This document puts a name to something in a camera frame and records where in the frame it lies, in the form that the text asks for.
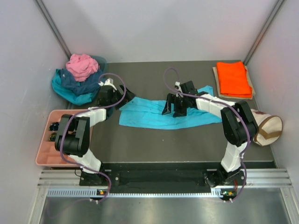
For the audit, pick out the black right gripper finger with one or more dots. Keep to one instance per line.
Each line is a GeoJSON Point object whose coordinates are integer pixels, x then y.
{"type": "Point", "coordinates": [169, 101]}
{"type": "Point", "coordinates": [180, 106]}

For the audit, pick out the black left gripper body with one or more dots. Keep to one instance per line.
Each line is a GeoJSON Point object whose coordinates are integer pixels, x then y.
{"type": "Point", "coordinates": [117, 97]}

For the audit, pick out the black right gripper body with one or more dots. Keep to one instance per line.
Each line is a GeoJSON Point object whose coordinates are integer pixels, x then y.
{"type": "Point", "coordinates": [187, 98]}

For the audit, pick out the light blue t shirt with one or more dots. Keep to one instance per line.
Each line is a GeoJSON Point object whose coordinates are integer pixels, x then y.
{"type": "Point", "coordinates": [144, 113]}

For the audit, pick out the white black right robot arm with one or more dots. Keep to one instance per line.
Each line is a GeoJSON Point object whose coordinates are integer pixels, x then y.
{"type": "Point", "coordinates": [238, 122]}

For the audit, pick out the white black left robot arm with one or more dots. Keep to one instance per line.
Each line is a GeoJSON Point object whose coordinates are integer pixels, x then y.
{"type": "Point", "coordinates": [91, 167]}

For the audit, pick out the dark blue t shirt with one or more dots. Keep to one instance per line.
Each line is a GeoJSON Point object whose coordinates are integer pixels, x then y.
{"type": "Point", "coordinates": [89, 86]}

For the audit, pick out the teal t shirt in bin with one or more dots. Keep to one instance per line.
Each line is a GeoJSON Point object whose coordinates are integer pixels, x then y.
{"type": "Point", "coordinates": [69, 95]}

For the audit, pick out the teal plastic laundry bin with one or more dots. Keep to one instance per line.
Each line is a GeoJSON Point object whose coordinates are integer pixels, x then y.
{"type": "Point", "coordinates": [101, 62]}

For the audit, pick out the pink t shirt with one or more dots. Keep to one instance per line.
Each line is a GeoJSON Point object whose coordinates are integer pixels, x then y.
{"type": "Point", "coordinates": [82, 66]}

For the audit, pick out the folded orange t shirt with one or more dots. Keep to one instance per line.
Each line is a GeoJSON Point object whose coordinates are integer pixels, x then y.
{"type": "Point", "coordinates": [233, 80]}

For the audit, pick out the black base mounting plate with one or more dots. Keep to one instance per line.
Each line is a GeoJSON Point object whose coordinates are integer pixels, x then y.
{"type": "Point", "coordinates": [159, 177]}

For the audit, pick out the pink compartment tray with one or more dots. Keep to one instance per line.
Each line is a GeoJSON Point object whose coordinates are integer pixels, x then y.
{"type": "Point", "coordinates": [46, 154]}

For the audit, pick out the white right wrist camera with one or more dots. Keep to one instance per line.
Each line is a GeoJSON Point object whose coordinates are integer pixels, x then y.
{"type": "Point", "coordinates": [178, 87]}

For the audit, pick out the dark hair tie blue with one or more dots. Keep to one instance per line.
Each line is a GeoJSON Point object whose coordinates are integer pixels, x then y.
{"type": "Point", "coordinates": [54, 126]}

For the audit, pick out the dark hair tie green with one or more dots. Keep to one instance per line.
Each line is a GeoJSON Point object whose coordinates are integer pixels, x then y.
{"type": "Point", "coordinates": [52, 137]}

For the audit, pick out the cream canvas drawstring bag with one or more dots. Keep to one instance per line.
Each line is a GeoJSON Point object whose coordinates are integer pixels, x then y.
{"type": "Point", "coordinates": [270, 128]}

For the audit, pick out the grey slotted cable duct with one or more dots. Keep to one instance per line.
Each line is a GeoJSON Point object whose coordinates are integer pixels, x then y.
{"type": "Point", "coordinates": [97, 193]}

